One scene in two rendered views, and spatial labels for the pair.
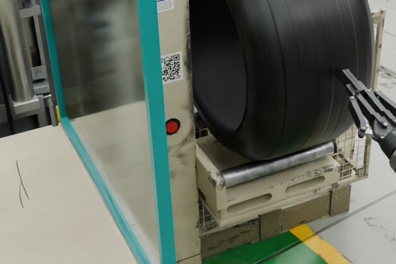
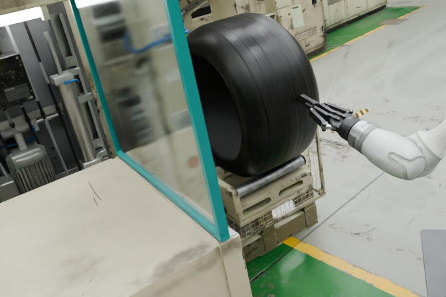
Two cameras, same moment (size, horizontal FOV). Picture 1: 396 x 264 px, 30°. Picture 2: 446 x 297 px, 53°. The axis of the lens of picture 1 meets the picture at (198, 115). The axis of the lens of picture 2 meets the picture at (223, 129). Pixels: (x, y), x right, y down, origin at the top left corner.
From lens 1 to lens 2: 0.31 m
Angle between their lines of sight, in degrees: 11
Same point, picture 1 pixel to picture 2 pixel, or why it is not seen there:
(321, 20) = (279, 65)
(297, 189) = (287, 192)
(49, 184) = (115, 189)
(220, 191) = (236, 199)
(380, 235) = (342, 233)
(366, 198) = (326, 213)
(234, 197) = (245, 203)
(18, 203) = (93, 204)
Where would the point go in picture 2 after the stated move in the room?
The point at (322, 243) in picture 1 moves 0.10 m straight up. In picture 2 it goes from (306, 246) to (304, 232)
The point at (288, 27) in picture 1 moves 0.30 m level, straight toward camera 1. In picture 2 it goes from (259, 71) to (271, 103)
